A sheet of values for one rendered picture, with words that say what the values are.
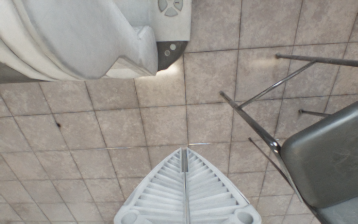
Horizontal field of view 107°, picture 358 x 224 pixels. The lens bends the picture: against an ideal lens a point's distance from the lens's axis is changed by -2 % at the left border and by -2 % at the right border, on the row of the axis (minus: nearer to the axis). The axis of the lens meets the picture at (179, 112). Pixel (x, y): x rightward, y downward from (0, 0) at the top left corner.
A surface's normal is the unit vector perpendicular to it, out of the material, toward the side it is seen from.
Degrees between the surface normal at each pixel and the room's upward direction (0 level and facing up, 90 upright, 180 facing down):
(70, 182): 0
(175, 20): 38
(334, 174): 0
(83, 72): 80
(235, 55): 0
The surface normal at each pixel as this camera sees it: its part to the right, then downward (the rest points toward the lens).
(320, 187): -0.01, 0.39
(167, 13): 0.01, 0.87
